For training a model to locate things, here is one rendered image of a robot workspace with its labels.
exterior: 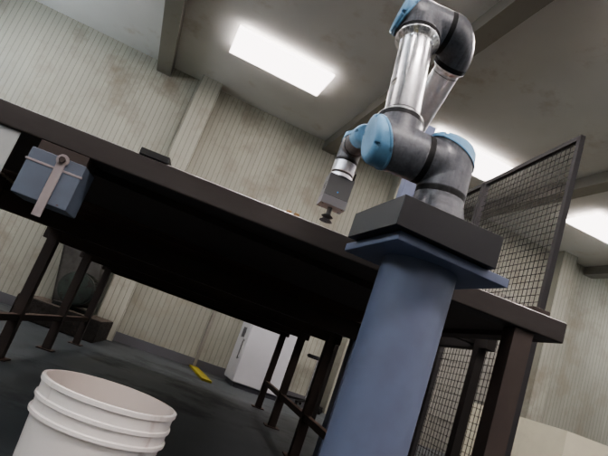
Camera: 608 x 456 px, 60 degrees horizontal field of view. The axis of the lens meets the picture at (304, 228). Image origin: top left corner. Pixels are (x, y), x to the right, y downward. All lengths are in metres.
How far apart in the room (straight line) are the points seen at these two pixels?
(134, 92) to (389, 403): 7.09
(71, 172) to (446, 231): 0.89
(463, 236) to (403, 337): 0.24
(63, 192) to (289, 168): 6.65
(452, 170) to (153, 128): 6.70
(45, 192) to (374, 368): 0.86
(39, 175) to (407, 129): 0.87
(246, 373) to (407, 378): 5.66
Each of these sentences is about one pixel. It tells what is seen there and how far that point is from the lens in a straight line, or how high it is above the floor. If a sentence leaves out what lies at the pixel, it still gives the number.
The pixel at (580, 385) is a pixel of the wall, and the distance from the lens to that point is 10.57.
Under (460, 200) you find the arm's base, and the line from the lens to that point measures 1.22.
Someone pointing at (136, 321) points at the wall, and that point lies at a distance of 7.35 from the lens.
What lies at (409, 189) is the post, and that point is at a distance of 3.68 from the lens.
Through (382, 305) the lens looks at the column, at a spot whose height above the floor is 0.73.
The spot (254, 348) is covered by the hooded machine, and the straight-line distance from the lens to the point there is 6.70.
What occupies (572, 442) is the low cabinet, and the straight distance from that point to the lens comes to 5.99.
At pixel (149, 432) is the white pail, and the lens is 1.19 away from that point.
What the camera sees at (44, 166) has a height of 0.79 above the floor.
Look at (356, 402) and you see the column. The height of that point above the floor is 0.53.
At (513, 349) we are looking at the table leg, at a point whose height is 0.79.
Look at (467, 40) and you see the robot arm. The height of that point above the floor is 1.49.
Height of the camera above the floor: 0.57
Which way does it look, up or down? 13 degrees up
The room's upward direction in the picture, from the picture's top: 20 degrees clockwise
